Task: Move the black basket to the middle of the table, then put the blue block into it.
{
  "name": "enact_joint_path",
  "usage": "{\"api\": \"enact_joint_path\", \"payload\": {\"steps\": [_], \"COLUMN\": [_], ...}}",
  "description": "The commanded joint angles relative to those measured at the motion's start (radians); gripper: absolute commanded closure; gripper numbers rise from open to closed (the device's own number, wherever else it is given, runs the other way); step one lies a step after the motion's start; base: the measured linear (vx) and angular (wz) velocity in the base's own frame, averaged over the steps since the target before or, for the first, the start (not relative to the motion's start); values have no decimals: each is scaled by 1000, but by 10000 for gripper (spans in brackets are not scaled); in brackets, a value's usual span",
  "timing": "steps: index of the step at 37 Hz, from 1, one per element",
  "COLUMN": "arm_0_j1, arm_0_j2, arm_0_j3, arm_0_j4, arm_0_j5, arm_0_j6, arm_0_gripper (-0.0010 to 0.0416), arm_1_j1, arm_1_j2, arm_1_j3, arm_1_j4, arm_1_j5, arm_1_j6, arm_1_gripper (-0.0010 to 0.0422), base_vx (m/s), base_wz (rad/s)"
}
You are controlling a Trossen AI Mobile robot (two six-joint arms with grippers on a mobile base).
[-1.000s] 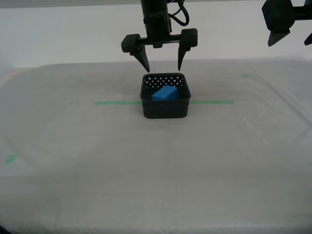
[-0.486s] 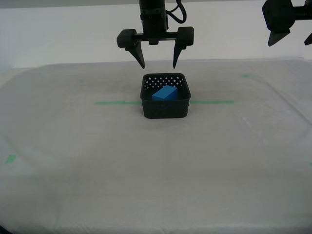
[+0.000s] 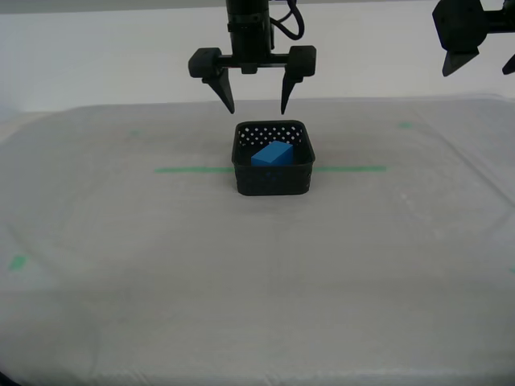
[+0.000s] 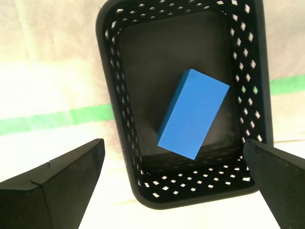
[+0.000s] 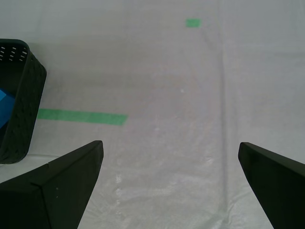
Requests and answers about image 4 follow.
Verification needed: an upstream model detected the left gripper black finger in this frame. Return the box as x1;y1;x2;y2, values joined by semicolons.
243;138;305;229
0;138;106;229

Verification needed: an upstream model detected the blue rectangular block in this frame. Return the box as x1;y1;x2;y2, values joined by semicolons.
157;68;231;160

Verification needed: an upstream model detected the black perforated plastic basket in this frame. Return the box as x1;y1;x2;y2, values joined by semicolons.
94;0;274;211

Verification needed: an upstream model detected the long green tape strip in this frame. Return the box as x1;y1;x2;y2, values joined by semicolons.
0;74;305;135

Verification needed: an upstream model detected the white table cloth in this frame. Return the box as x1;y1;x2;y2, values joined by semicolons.
0;0;305;229

